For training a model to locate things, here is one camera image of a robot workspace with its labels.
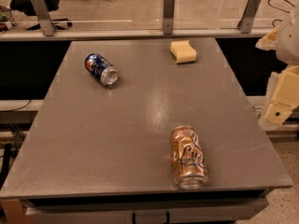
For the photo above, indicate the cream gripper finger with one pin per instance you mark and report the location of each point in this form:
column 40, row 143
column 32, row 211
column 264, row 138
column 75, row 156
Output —
column 269, row 41
column 282, row 95

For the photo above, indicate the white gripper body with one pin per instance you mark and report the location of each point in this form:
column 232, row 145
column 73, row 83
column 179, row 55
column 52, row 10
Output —
column 290, row 39

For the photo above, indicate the blue pepsi can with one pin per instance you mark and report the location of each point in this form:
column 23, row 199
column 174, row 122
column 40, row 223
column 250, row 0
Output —
column 101, row 69

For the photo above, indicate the orange lacroix can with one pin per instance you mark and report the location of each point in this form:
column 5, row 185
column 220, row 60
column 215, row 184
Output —
column 188, row 163

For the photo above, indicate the yellow sponge block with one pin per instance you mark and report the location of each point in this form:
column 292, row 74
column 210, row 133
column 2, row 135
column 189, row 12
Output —
column 183, row 51

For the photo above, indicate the black office chair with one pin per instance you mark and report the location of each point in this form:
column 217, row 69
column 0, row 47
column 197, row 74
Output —
column 26, row 7

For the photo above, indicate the aluminium barrier rail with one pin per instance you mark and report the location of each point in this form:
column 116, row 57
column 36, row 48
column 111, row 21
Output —
column 37, row 35

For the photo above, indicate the right metal bracket post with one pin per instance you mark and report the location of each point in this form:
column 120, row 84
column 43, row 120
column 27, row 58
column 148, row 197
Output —
column 246, row 22

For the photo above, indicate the metal bracket post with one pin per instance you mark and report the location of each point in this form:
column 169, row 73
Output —
column 46, row 24
column 246, row 22
column 168, row 16

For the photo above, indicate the middle metal bracket post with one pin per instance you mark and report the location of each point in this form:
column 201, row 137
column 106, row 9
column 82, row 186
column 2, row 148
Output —
column 168, row 16

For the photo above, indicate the left metal bracket post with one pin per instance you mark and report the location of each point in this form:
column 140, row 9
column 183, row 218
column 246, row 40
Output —
column 46, row 24

